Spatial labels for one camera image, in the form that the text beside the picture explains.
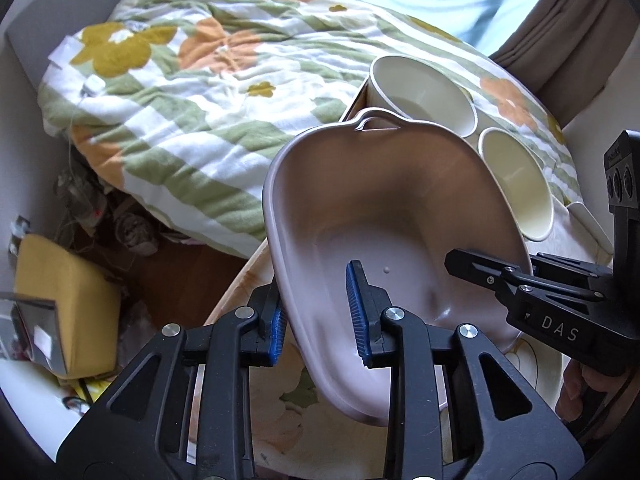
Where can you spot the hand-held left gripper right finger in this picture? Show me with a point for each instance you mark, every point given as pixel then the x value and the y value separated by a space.
pixel 357 310

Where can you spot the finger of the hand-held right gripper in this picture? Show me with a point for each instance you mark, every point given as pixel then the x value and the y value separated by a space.
pixel 570 270
pixel 480 267

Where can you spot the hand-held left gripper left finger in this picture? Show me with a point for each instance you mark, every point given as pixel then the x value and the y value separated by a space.
pixel 277 332

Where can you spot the pink heart-shaped plate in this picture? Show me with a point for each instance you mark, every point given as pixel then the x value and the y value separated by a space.
pixel 400 210

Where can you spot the person's right hand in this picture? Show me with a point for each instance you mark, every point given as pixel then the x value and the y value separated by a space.
pixel 585 385

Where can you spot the white floral tablecloth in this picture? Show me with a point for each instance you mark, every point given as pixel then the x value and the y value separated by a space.
pixel 280 410

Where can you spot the cream bowl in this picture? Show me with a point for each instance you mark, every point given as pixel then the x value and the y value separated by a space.
pixel 517 185

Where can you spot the crumpled grey cloth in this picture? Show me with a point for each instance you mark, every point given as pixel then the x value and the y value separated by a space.
pixel 136 234

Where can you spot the white bowl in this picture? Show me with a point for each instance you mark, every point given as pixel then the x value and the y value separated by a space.
pixel 425 92

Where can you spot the yellow cushion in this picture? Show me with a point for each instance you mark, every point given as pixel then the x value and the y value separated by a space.
pixel 70 305

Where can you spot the brown curtain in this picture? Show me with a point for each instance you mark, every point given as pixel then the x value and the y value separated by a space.
pixel 565 25

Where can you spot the grey box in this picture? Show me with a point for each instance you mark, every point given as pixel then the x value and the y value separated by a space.
pixel 30 332

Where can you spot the green striped floral blanket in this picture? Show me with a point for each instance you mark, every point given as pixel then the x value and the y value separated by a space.
pixel 200 85

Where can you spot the grey headboard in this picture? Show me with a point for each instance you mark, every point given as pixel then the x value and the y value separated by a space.
pixel 50 15

